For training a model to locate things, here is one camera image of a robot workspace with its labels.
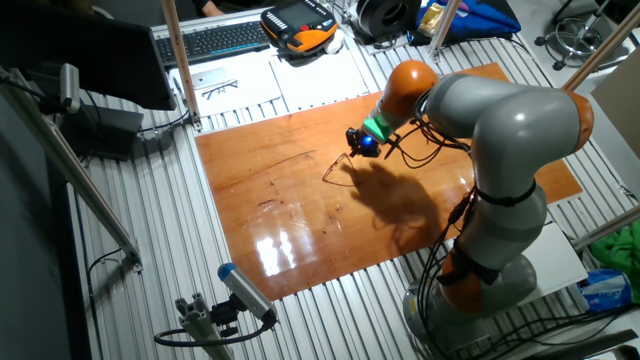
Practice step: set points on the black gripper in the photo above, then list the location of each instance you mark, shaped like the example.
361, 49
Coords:
369, 142

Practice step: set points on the red-framed glasses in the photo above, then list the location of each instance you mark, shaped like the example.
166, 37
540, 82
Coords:
334, 165

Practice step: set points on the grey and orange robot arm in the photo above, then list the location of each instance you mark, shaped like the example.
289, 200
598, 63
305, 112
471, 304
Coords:
520, 130

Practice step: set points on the black-framed glasses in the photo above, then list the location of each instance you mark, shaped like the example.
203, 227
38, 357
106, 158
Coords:
218, 89

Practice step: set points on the person's hand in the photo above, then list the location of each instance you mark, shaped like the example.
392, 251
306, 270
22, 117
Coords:
212, 9

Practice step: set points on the white printed paper sheet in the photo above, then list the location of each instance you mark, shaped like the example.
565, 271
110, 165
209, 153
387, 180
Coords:
250, 85
320, 80

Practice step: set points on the glossy wooden board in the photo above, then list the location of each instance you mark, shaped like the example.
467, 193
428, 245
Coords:
280, 200

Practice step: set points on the black filament spool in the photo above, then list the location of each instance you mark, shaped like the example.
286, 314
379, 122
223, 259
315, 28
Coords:
387, 17

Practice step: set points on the orange and black teach pendant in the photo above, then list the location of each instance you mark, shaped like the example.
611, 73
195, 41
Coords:
300, 20

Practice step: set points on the yellow packet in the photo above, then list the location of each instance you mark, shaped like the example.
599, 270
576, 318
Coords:
431, 17

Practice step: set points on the silver smartphone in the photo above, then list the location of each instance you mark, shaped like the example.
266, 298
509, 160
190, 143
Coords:
210, 78

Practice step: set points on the blue cloth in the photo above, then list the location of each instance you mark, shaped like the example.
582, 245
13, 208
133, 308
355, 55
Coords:
485, 20

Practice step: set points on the black keyboard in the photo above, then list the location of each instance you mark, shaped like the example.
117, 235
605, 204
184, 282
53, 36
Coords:
215, 42

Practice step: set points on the aluminium profile stand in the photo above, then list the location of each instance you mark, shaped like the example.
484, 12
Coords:
200, 325

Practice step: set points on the chrome stool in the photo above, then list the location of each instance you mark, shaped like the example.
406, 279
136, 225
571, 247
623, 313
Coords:
577, 39

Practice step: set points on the black computer box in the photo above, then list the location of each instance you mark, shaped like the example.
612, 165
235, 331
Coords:
105, 130

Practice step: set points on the cardboard panel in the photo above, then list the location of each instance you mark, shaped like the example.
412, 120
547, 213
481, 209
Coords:
620, 100

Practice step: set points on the black monitor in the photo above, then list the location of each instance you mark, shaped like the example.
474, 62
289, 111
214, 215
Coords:
100, 55

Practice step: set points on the green cloth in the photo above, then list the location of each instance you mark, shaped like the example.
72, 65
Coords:
620, 250

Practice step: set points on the blue tissue packet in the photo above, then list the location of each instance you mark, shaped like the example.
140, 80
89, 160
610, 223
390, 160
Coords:
602, 290

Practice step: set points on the green gripper mount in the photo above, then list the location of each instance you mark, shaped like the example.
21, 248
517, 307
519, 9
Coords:
377, 127

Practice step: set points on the aluminium frame post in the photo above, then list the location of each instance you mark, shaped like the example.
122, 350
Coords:
600, 50
442, 27

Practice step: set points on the silver camera with blue end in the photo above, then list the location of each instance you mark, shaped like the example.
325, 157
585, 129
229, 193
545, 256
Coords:
245, 290

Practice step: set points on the tan frame post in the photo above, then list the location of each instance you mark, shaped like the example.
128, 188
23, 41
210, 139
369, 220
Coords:
180, 60

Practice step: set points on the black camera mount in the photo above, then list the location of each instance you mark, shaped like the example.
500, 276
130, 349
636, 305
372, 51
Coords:
226, 315

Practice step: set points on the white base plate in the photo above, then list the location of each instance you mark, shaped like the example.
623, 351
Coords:
560, 265

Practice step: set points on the aluminium frame bar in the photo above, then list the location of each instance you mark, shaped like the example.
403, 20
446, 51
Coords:
75, 170
605, 229

